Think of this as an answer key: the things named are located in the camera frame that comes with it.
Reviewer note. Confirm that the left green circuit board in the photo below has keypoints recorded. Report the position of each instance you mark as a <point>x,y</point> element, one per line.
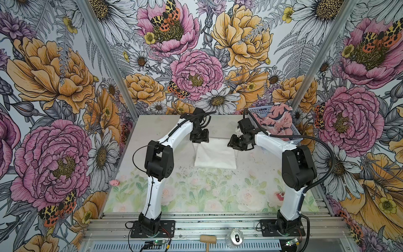
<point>157,244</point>

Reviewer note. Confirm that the right green circuit board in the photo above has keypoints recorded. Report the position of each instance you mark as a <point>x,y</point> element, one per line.
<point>292,242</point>

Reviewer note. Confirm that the aluminium front rail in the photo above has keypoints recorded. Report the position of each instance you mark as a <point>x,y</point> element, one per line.
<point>189,226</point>

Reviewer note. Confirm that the wooden mallet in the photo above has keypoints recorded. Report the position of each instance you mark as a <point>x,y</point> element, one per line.
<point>208,240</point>

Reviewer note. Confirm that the white printed t-shirt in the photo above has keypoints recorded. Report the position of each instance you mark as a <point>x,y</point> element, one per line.
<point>215,154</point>

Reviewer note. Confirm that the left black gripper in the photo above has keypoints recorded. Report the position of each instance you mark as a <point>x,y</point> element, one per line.
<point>204,138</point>

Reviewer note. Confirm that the green circuit board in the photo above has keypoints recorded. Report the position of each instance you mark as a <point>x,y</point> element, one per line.
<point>157,244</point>
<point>292,242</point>

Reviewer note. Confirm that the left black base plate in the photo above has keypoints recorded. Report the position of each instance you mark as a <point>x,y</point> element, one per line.
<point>160,229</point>

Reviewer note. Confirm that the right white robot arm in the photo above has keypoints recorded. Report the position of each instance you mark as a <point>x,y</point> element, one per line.
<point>297,169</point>

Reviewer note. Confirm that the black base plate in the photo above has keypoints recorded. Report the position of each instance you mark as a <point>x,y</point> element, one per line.
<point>160,229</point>
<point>281,228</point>

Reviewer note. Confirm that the pink patterned garment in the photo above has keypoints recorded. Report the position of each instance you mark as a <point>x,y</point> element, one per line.
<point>278,120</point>

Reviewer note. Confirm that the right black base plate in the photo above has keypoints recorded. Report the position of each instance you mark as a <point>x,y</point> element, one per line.
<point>281,228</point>

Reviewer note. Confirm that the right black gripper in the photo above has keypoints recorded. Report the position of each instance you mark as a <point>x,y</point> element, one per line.
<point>233,143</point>

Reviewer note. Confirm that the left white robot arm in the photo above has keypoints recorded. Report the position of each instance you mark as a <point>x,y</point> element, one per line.
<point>159,163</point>

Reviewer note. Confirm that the blue plastic laundry basket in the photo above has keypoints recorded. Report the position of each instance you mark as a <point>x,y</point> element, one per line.
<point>263,111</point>

